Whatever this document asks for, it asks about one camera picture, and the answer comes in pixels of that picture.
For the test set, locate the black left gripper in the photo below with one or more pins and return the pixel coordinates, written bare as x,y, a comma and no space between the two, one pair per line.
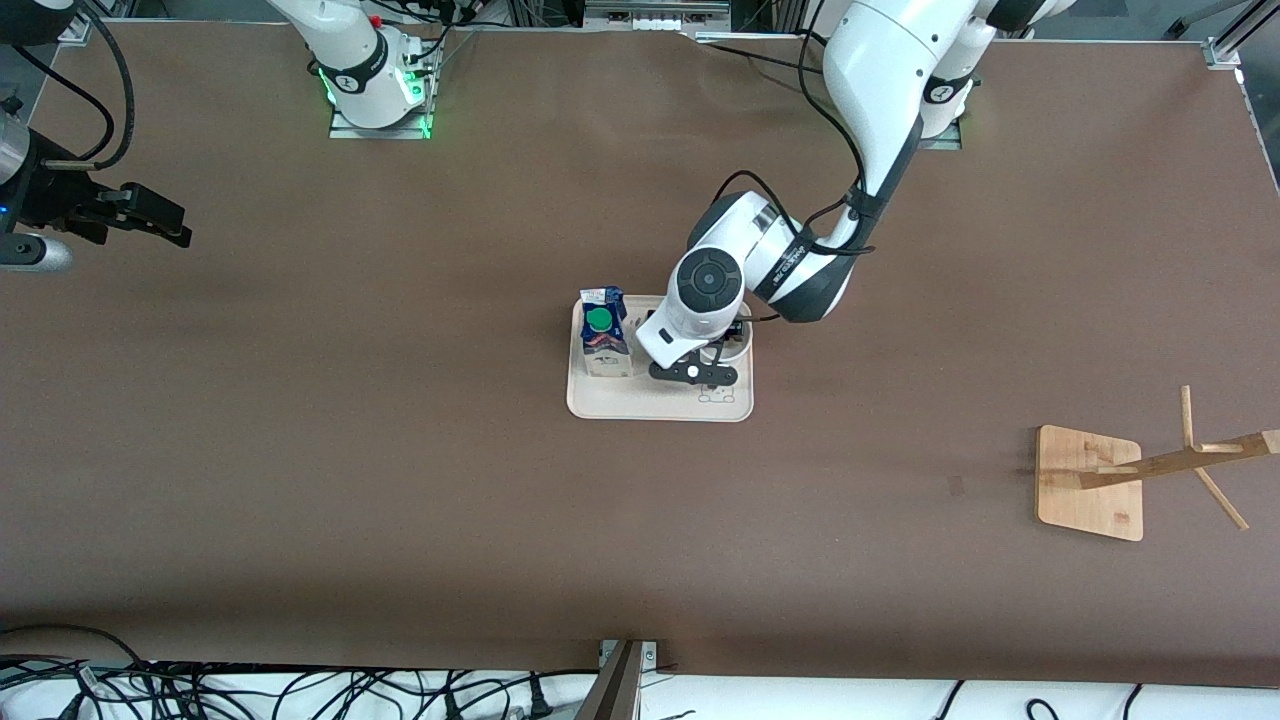
733,332

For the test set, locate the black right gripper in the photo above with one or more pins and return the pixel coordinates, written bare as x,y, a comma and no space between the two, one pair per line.
62,200

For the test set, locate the blue milk carton green cap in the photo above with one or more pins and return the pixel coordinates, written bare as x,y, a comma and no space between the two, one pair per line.
606,345

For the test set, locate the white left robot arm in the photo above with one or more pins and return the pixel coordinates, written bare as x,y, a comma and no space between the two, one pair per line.
880,80

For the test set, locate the wooden cup rack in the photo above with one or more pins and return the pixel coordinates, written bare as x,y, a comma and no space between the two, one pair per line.
1090,490

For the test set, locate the cream rabbit print tray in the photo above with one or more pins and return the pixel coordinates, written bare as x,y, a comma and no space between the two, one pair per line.
620,400

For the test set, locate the white power strip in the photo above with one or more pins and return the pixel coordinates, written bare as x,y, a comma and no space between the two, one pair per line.
655,10

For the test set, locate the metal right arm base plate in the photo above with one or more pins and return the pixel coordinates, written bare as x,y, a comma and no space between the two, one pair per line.
380,132

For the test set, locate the silver pole mounting bracket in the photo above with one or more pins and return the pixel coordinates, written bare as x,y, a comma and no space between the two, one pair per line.
648,655

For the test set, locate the grey aluminium camera pole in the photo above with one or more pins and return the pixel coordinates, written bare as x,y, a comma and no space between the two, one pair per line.
615,690

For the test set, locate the aluminium frame profile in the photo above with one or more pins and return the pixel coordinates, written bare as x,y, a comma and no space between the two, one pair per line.
1235,25

